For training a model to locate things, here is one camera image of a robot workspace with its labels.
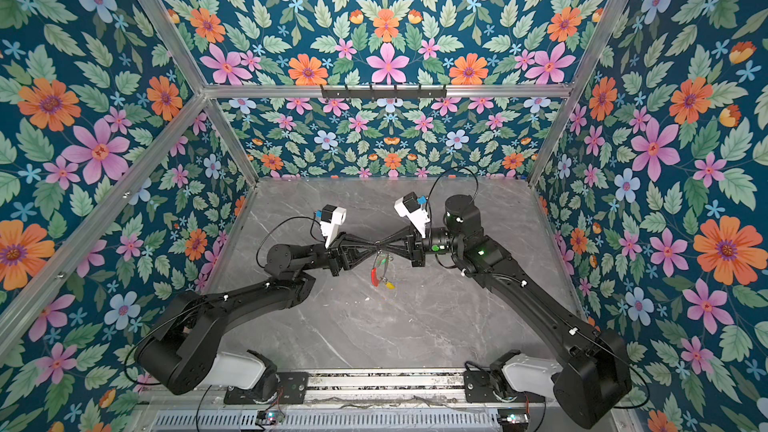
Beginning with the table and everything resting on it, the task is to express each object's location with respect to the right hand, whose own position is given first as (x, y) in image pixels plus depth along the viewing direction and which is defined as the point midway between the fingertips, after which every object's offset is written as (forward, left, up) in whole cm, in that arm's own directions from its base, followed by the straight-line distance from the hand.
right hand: (383, 243), depth 64 cm
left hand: (-3, +2, +1) cm, 4 cm away
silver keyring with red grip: (-4, +2, -7) cm, 9 cm away
